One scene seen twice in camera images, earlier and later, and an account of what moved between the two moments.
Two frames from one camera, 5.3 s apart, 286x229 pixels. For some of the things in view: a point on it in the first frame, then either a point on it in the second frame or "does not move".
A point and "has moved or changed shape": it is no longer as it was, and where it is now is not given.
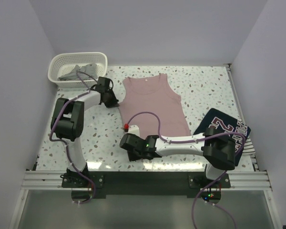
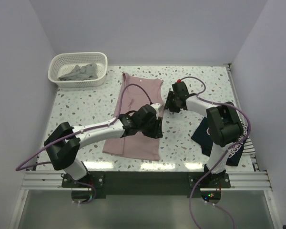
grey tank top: (90, 69) does not move
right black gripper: (132, 158) to (170, 95)
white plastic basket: (67, 70) does not move
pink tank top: (153, 93) has moved or changed shape
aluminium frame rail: (247, 180) does not move
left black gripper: (114, 102) to (156, 132)
